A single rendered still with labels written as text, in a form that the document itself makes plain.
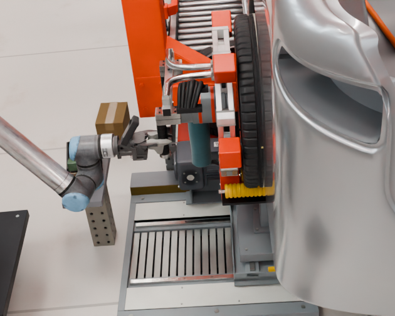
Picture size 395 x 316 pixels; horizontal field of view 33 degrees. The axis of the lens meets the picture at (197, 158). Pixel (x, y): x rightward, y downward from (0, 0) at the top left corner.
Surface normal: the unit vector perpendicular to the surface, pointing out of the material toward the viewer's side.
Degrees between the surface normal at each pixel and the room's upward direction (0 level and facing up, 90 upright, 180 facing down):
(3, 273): 0
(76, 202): 92
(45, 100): 0
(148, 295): 0
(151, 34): 90
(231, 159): 90
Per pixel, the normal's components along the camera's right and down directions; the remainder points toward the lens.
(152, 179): -0.08, -0.79
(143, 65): 0.00, 0.61
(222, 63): -0.07, -0.30
